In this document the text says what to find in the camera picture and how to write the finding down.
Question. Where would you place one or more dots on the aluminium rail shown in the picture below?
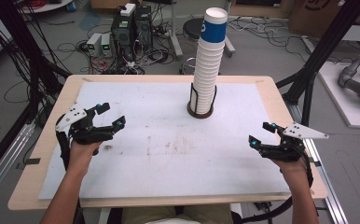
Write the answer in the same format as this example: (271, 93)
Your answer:
(324, 186)
(7, 152)

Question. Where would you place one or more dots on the black tape strip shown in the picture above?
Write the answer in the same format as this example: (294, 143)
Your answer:
(32, 161)
(315, 162)

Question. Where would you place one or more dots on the stack of white paper cups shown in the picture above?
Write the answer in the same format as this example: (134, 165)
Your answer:
(206, 77)

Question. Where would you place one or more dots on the white table mat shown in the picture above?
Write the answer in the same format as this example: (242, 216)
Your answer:
(168, 161)

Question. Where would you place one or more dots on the white box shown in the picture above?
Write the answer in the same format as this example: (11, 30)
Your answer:
(127, 10)

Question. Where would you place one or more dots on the grey metal stand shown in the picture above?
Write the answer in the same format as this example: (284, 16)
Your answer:
(229, 48)
(175, 34)

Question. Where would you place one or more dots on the grey power supply unit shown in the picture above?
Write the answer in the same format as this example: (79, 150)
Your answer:
(106, 44)
(93, 44)

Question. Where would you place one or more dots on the white platform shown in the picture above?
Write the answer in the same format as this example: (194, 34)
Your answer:
(343, 105)

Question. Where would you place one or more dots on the black frame post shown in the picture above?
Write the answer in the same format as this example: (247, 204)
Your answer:
(321, 53)

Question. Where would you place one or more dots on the white round table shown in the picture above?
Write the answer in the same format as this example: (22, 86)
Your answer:
(49, 6)

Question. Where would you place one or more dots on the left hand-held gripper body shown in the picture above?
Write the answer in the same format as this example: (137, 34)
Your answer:
(75, 130)

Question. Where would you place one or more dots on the black round stool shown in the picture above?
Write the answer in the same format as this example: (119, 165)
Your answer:
(193, 28)

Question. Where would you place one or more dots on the person's khaki pants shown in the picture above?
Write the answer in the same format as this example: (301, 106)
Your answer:
(196, 214)

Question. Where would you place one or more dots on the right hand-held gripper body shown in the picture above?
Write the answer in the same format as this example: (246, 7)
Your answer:
(288, 151)

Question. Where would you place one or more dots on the white table leg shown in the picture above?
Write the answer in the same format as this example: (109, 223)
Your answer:
(104, 216)

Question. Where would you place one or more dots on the black computer tower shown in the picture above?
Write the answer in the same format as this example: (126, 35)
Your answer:
(123, 34)
(144, 26)

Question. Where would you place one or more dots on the person's left hand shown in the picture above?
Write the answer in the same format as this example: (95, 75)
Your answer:
(81, 155)

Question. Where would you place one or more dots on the person's right hand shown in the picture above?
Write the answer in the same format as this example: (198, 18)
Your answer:
(293, 169)

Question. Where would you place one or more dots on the cardboard box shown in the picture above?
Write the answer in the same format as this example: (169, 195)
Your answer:
(311, 14)

